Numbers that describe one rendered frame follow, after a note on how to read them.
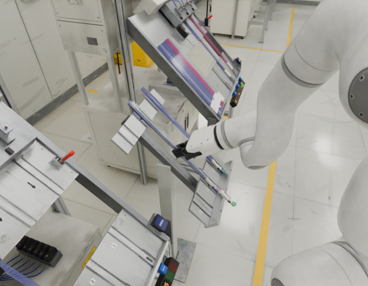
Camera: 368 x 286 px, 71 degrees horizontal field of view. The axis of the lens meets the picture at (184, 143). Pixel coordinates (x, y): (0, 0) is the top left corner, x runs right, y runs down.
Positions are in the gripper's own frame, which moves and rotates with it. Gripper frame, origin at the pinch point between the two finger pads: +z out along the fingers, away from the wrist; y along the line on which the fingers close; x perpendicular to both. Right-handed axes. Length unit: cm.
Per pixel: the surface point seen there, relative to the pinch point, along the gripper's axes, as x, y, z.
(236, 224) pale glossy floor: 98, -45, 36
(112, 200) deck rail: 0.8, 15.8, 23.0
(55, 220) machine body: 4, 16, 63
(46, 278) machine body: 11, 37, 53
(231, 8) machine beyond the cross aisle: 18, -418, 67
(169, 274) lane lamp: 31.0, 24.3, 16.7
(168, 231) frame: 26.0, 10.5, 19.7
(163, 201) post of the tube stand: 28.5, -8.0, 32.8
